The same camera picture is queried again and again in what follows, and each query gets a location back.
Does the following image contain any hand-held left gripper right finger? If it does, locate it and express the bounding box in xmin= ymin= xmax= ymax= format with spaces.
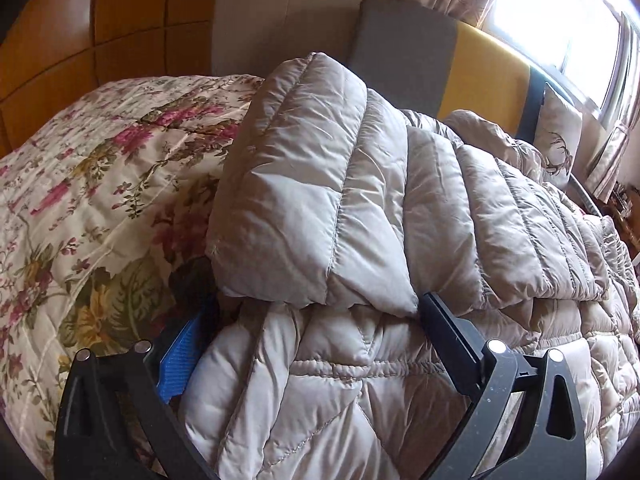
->
xmin=417 ymin=292 xmax=588 ymax=480

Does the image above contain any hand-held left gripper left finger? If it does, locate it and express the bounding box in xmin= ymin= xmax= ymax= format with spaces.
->
xmin=52 ymin=307 xmax=221 ymax=480

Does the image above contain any beige quilted puffer jacket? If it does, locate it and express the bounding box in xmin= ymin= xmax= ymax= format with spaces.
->
xmin=177 ymin=51 xmax=640 ymax=480

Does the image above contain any floral quilted bedspread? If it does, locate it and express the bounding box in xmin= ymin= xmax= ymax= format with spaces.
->
xmin=0 ymin=74 xmax=266 ymax=480

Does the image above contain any grey curved bar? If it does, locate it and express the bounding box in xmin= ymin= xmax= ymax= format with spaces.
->
xmin=570 ymin=175 xmax=601 ymax=217

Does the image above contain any cluttered side table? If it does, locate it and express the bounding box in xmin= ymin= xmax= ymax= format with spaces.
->
xmin=607 ymin=180 xmax=640 ymax=261

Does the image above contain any cream deer print pillow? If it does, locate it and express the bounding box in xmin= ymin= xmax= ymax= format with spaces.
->
xmin=532 ymin=82 xmax=585 ymax=191

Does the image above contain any grey yellow blue headboard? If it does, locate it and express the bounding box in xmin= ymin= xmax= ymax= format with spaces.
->
xmin=347 ymin=0 xmax=558 ymax=143

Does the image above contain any bright window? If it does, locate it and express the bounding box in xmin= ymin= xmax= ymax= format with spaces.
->
xmin=480 ymin=0 xmax=640 ymax=126

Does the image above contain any orange wooden panelled cabinet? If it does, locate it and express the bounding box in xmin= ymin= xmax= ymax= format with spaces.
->
xmin=0 ymin=0 xmax=221 ymax=161

